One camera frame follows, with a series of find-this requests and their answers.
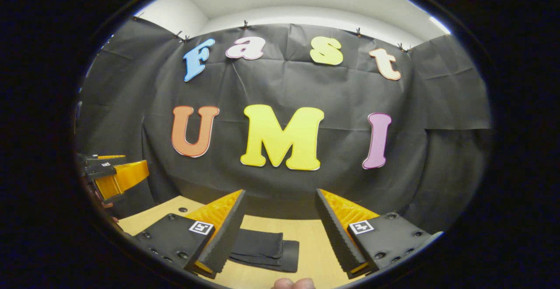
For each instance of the ceiling light panel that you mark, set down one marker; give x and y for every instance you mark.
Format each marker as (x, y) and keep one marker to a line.
(441, 25)

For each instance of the dark grey jeans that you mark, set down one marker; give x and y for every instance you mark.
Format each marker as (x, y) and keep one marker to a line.
(262, 247)

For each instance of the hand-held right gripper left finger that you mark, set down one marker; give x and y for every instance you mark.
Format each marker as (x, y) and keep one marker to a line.
(223, 241)

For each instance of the black backdrop cloth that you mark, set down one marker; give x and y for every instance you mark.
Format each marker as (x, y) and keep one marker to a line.
(332, 87)

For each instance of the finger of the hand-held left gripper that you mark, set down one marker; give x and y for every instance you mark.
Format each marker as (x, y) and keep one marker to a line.
(107, 159)
(124, 177)

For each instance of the row of black cloth clips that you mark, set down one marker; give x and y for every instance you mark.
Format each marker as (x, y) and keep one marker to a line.
(245, 24)

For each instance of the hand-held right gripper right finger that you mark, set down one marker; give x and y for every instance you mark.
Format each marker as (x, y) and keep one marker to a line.
(337, 241)

